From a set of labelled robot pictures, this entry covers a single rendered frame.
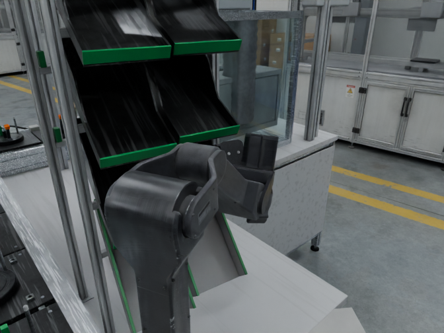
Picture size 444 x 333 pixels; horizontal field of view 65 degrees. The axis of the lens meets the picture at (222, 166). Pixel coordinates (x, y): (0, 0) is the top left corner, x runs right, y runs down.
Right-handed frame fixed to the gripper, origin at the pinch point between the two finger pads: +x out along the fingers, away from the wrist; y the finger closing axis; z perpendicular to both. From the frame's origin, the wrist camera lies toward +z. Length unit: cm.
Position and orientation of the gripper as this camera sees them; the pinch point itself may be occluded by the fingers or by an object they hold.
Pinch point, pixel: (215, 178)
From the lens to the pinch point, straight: 73.6
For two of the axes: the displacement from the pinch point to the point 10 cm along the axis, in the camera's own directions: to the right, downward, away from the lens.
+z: -0.8, -9.8, -2.0
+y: -8.9, 1.6, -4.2
